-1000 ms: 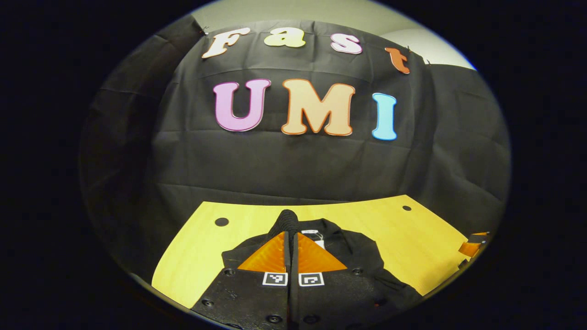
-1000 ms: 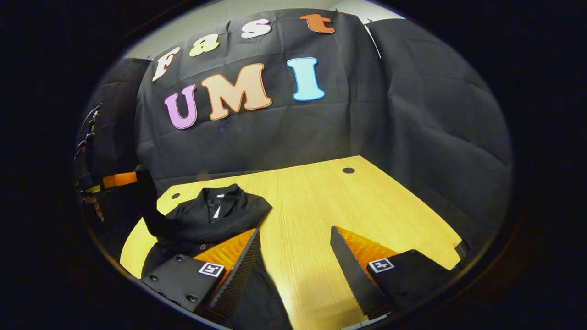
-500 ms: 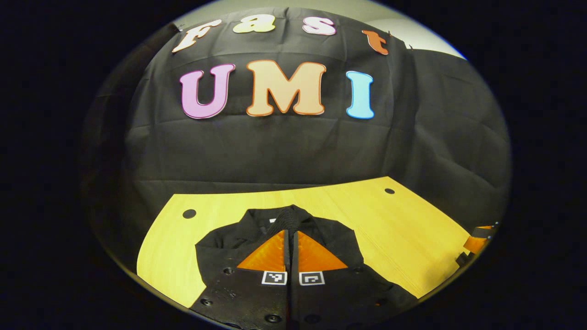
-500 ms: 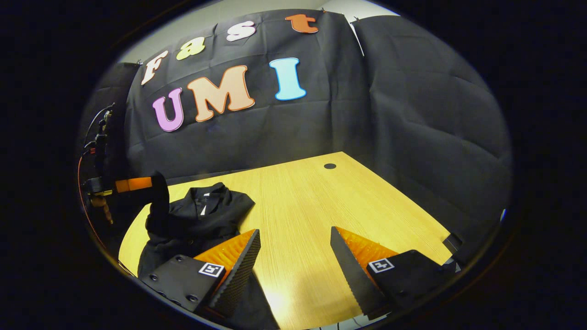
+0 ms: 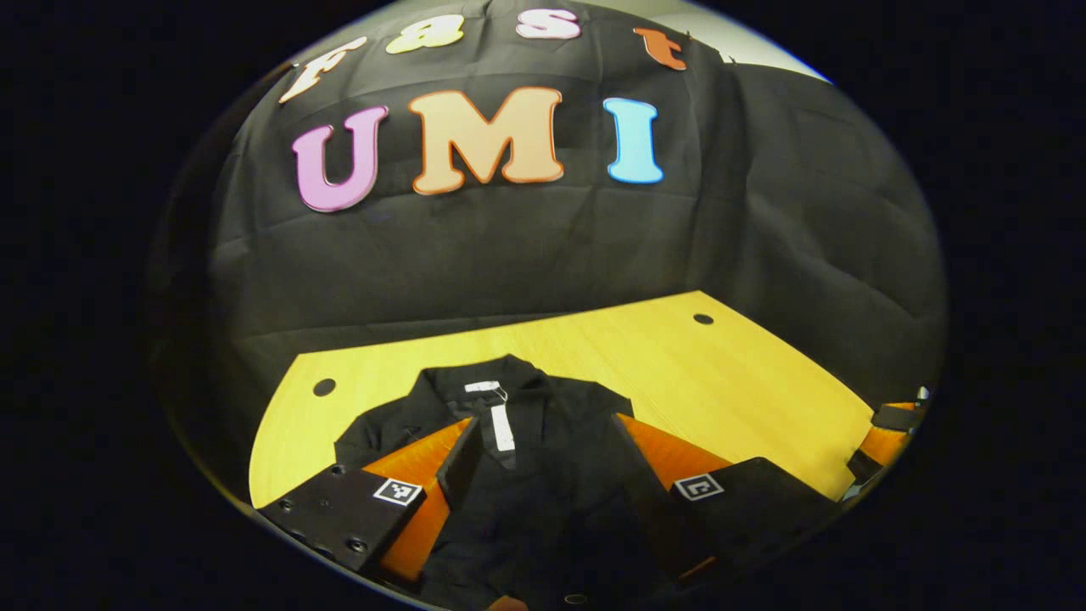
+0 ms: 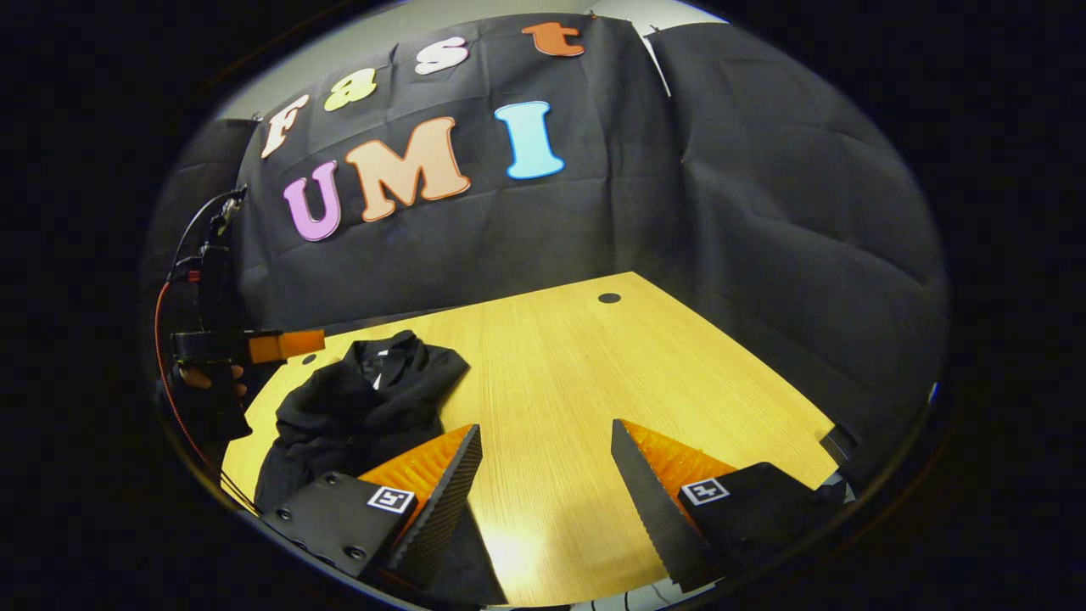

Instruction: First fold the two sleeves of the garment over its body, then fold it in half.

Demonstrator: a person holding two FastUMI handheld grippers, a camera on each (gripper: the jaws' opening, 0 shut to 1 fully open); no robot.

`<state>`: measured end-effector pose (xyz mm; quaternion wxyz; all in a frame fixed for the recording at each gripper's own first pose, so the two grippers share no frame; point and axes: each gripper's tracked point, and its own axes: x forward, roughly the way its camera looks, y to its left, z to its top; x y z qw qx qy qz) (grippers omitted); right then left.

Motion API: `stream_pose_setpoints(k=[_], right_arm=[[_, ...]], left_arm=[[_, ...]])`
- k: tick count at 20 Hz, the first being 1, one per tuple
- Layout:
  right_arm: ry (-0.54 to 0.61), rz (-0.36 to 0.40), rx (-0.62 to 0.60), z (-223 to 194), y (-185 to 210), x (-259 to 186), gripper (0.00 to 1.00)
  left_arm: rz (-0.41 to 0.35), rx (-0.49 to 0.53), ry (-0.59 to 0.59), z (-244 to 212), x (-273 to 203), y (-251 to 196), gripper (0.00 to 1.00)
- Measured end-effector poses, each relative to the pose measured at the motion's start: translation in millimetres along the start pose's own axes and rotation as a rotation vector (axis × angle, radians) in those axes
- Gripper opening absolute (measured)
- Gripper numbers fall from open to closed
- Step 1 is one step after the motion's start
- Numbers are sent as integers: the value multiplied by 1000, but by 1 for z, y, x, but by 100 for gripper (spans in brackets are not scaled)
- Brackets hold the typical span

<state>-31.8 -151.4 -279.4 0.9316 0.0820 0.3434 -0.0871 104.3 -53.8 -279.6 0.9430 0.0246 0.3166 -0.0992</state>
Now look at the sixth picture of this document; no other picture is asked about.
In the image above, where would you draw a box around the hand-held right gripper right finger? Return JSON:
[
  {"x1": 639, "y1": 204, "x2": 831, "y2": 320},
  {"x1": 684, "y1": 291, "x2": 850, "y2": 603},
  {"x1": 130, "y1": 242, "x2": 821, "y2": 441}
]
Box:
[{"x1": 611, "y1": 418, "x2": 849, "y2": 593}]

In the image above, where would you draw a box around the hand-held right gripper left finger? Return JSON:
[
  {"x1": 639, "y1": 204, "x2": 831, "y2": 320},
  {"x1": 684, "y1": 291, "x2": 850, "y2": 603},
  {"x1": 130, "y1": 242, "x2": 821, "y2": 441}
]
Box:
[{"x1": 259, "y1": 423, "x2": 484, "y2": 591}]

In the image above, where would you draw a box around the black button shirt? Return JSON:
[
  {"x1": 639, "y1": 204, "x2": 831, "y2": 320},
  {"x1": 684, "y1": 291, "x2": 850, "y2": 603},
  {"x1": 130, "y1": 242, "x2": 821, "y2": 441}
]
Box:
[{"x1": 253, "y1": 329, "x2": 510, "y2": 605}]

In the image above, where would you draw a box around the black cable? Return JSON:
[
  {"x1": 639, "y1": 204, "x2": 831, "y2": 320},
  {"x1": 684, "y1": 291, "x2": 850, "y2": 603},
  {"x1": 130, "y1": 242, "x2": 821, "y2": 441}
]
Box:
[{"x1": 168, "y1": 188, "x2": 249, "y2": 281}]

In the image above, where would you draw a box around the red cable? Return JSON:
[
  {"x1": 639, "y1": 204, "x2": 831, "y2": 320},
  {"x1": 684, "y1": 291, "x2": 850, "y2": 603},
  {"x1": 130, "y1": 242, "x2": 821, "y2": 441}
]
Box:
[{"x1": 154, "y1": 270, "x2": 255, "y2": 512}]

